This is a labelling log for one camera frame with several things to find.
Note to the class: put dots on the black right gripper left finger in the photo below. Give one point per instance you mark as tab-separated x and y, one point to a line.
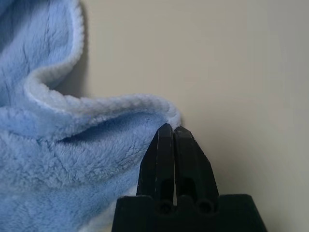
159	164

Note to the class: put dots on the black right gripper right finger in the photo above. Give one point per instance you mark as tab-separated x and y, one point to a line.
190	164

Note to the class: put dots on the light blue towel white trim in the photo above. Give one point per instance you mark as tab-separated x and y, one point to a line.
72	157

